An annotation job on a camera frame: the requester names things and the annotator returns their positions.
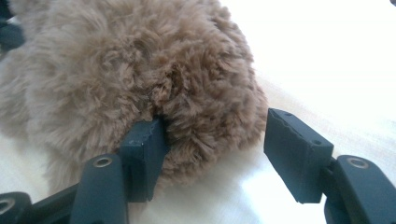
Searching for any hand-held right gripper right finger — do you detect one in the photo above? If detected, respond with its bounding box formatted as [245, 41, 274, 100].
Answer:
[262, 107, 335, 205]

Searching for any brown teddy bear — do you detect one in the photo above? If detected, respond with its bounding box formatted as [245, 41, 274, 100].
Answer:
[0, 0, 270, 195]

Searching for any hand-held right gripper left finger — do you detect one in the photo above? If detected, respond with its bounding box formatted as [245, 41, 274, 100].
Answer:
[118, 116, 171, 203]

